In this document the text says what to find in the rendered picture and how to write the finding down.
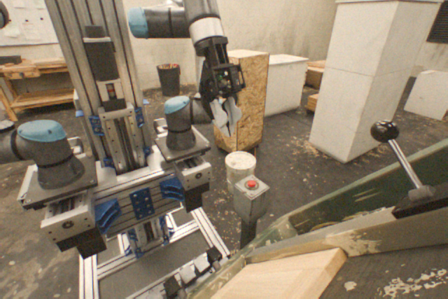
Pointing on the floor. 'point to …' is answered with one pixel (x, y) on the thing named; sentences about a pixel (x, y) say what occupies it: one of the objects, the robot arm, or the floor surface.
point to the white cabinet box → (430, 95)
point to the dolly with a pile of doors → (311, 103)
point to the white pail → (239, 167)
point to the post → (247, 233)
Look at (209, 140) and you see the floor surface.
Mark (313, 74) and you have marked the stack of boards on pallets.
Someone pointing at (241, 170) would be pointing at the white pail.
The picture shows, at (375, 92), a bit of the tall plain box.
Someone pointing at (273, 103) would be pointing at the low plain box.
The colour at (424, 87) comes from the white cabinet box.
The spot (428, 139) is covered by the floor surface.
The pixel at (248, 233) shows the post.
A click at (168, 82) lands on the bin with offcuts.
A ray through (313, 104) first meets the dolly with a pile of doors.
